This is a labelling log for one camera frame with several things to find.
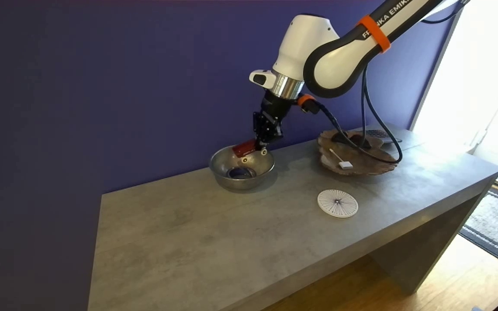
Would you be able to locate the brown wooden dish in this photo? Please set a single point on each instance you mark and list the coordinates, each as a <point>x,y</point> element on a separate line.
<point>370,166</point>

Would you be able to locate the grey concrete cabinet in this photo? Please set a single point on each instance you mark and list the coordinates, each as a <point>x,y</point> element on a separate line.
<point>202,248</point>

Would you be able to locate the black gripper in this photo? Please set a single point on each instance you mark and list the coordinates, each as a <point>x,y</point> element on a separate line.
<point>270,121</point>

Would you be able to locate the silver metal bowl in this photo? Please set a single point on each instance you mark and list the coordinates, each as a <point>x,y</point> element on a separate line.
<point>261,173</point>

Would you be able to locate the small white stick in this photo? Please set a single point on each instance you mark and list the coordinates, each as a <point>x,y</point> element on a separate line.
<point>344,165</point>

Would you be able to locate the white round coaster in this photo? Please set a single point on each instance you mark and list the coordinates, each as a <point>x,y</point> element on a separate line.
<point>337,204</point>

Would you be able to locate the black sunglasses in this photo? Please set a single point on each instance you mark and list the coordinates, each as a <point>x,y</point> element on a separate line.
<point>346,139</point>

